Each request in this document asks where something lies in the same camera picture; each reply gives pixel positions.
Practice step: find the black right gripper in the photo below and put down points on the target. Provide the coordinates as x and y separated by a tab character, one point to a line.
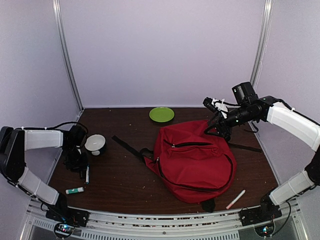
219	126

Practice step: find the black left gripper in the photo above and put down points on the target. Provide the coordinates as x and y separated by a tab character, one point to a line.
75	168

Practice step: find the blue white pen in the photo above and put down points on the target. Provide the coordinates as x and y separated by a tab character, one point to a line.
87	174

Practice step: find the green white glue stick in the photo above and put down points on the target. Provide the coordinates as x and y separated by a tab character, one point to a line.
74	190

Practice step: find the red backpack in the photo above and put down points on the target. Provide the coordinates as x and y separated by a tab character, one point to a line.
196	166

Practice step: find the pink white pen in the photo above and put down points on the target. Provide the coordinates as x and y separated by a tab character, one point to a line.
235	199

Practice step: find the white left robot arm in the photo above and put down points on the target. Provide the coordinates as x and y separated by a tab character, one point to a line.
22	148

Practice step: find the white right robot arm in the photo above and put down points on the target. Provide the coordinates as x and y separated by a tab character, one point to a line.
294	142

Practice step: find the white bowl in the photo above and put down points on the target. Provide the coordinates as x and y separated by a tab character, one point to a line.
96	144

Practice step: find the green plate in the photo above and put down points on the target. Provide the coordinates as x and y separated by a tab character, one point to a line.
161	114

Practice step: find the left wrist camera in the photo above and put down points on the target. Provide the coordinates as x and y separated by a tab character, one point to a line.
76	136

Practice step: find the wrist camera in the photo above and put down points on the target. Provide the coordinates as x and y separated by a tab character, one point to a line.
244	93
76	136

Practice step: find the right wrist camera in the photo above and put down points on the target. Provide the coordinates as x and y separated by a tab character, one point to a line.
244	93

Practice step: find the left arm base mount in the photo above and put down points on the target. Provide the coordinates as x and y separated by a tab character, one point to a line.
66	225

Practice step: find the aluminium front rail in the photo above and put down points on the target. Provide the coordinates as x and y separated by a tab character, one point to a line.
221	225

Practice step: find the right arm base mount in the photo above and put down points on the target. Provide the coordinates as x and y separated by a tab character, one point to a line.
262	217

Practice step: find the left aluminium frame post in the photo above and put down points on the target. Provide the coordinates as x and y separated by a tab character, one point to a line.
66	57

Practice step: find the aluminium frame post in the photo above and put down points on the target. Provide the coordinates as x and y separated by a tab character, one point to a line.
66	57
262	41

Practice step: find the right aluminium frame post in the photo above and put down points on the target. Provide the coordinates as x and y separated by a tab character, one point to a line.
262	41

